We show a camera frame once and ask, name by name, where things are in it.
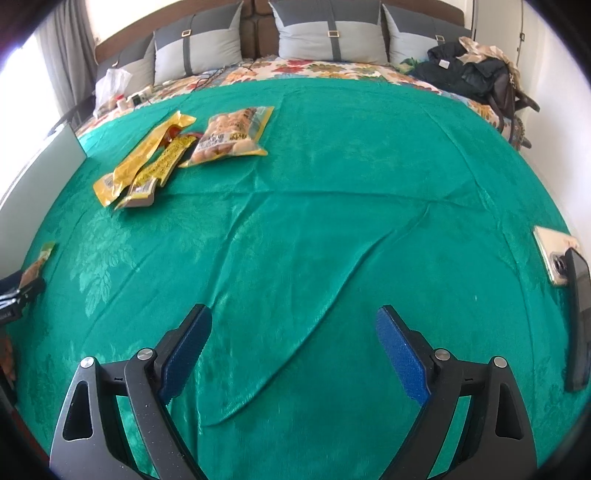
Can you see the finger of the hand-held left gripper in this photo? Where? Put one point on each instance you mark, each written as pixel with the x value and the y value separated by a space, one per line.
pixel 21 295

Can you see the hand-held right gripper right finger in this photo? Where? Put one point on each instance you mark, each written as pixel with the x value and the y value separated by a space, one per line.
pixel 401 355

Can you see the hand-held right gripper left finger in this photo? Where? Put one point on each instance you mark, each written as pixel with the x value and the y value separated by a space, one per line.
pixel 184 350

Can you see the plain yellow snack packet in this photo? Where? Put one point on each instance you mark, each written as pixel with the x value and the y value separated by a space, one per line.
pixel 138 157

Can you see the yellow patterned snack packet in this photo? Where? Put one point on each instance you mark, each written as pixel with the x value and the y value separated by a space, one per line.
pixel 161 164

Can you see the packet of round snacks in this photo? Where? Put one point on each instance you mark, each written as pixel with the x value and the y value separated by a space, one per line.
pixel 226 136

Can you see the grey flat board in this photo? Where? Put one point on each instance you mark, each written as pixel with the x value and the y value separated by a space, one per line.
pixel 41 170

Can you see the green patterned blanket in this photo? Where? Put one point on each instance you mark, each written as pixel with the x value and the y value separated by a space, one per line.
pixel 295 221

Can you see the black smartphone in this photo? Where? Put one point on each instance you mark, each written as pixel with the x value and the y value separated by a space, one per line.
pixel 579 323

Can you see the gold smartphone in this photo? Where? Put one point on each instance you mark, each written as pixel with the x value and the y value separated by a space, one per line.
pixel 551 249

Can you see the small white bottle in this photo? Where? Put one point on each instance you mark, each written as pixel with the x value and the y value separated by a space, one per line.
pixel 123 104

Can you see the white plastic bag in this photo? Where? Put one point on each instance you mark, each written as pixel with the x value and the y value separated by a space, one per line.
pixel 111 85

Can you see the grey curtain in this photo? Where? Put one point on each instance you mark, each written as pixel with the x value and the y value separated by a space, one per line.
pixel 64 60

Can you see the grey two-tone pillow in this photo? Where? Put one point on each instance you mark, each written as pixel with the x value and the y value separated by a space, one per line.
pixel 415 37
pixel 203 46
pixel 134 64
pixel 314 39

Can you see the pile of dark clothes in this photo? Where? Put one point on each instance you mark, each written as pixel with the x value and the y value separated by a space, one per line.
pixel 457 76

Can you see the floral bedsheet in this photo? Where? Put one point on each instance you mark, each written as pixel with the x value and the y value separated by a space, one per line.
pixel 323 69

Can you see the beige crumpled cloth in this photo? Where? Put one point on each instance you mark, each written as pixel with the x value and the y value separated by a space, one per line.
pixel 482 53

